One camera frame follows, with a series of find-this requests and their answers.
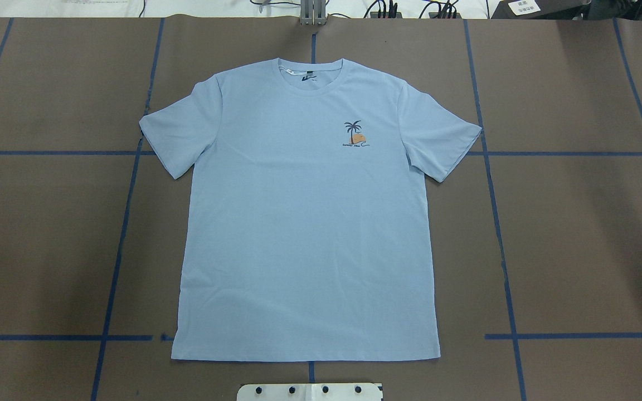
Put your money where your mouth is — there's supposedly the light blue t-shirt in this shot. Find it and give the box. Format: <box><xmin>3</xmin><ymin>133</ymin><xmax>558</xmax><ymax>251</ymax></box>
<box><xmin>139</xmin><ymin>58</ymin><xmax>482</xmax><ymax>363</ymax></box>

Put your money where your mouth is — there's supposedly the black box with label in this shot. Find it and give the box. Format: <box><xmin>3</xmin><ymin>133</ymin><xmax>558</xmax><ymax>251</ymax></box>
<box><xmin>490</xmin><ymin>1</ymin><xmax>591</xmax><ymax>20</ymax></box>

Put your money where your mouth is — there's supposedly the grey metal camera post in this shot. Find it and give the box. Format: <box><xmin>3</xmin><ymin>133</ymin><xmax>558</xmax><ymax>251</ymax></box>
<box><xmin>299</xmin><ymin>0</ymin><xmax>328</xmax><ymax>26</ymax></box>

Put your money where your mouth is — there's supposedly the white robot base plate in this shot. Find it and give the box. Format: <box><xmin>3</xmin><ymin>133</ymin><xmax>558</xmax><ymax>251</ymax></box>
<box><xmin>236</xmin><ymin>383</ymin><xmax>384</xmax><ymax>400</ymax></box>

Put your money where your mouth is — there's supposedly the black cable bundle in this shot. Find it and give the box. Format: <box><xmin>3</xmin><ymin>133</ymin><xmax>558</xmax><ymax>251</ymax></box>
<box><xmin>363</xmin><ymin>0</ymin><xmax>461</xmax><ymax>19</ymax></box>

